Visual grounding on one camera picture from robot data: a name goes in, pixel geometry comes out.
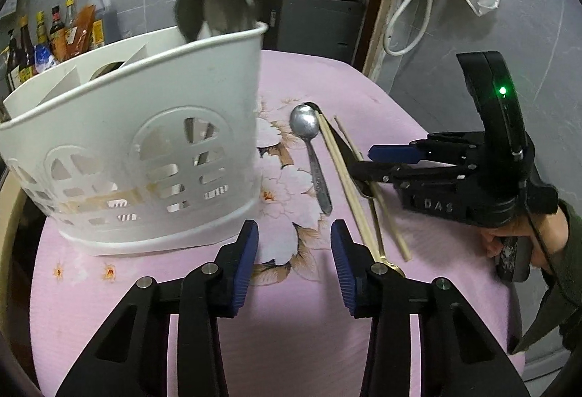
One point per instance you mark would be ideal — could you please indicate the pink floral tablecloth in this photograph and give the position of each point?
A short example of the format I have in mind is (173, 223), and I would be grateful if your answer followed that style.
(291, 333)

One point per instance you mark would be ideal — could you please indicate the person's right hand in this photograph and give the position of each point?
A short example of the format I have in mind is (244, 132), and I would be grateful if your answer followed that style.
(552, 233)

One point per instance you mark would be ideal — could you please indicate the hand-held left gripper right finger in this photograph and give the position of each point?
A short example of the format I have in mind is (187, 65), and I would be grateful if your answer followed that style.
(343, 269)

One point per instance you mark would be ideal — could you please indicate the person's right forearm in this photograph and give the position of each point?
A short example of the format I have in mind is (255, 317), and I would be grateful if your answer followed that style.
(570, 288)

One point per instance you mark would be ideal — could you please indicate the yellow-capped sauce bottle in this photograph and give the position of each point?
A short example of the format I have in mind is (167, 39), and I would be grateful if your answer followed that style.
(42, 31)

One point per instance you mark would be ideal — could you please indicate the red-capped soy sauce bottle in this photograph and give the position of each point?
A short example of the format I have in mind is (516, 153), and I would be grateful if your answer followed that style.
(58, 33)

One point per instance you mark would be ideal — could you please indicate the clear yellow-capped bottle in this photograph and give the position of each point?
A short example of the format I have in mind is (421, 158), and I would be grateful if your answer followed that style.
(71, 12)

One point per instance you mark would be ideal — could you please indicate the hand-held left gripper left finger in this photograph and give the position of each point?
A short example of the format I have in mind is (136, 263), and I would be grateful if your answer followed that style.
(243, 269)

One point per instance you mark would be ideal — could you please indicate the dark pump bottle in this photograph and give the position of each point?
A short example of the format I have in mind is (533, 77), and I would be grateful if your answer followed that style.
(13, 69)

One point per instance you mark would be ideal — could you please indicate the dark grey cabinet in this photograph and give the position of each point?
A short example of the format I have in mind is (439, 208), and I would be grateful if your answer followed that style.
(313, 28)

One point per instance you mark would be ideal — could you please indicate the wooden chopstick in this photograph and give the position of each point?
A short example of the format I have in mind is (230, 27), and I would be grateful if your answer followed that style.
(345, 183)
(392, 226)

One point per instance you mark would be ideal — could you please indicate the black utensil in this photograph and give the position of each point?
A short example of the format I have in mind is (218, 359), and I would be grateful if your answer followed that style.
(341, 147)

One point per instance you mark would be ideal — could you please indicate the dark oil jug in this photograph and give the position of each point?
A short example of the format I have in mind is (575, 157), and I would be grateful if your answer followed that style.
(103, 19)

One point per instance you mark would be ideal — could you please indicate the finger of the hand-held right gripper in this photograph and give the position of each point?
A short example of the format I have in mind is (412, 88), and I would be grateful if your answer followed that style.
(395, 153)
(377, 178)

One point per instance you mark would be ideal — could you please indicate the tall dark sauce bottle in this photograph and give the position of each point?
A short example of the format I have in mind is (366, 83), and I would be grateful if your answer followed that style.
(27, 51)

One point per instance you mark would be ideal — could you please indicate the white seasoning bag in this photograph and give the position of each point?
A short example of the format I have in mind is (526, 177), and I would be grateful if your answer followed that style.
(45, 59)

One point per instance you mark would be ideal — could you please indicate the white plastic utensil basket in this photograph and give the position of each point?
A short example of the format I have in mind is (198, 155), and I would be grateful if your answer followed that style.
(113, 115)

